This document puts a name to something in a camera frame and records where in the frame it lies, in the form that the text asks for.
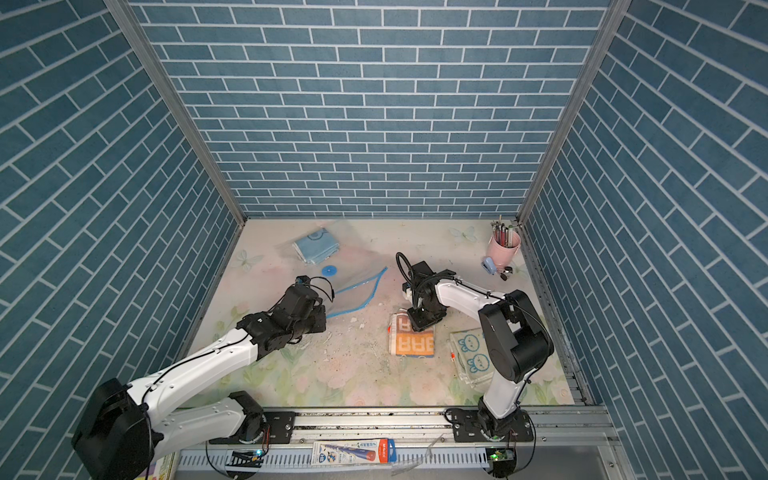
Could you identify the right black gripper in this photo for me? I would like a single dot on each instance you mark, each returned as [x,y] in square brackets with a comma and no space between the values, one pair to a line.
[419,324]

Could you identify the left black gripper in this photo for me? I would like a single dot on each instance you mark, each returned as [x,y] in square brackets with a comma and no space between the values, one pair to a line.
[320,314]

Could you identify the orange white towel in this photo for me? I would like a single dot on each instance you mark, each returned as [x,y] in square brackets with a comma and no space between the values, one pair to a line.
[404,341]

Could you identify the light blue towel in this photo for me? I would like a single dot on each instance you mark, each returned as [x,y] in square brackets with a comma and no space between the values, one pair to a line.
[316,247]

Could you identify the clear vacuum bag blue zipper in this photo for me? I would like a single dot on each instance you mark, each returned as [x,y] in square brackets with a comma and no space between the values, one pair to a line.
[349,279]

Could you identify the pale green bunny towel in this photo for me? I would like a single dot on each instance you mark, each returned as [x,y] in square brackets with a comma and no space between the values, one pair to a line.
[470,355]

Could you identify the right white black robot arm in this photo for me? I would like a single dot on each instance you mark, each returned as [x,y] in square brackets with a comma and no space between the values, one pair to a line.
[517,341]

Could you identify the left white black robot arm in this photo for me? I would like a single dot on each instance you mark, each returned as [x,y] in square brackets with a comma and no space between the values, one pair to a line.
[124,428]

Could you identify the small blue white eraser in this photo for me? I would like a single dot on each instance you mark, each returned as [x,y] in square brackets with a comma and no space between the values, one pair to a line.
[488,265]

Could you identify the small metal binder clip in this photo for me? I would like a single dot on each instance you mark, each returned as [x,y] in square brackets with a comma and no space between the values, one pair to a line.
[506,273]

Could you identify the pink pen cup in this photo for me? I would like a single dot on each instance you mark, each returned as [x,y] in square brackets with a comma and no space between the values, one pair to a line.
[503,245]

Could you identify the red blue packaged item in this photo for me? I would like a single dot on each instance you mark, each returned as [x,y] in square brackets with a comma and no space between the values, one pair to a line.
[377,451]

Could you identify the colourful marker set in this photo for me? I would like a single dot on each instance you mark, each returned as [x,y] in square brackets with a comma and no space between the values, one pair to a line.
[161,469]

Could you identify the aluminium mounting rail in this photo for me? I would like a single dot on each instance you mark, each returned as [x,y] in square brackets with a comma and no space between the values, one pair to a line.
[424,438]

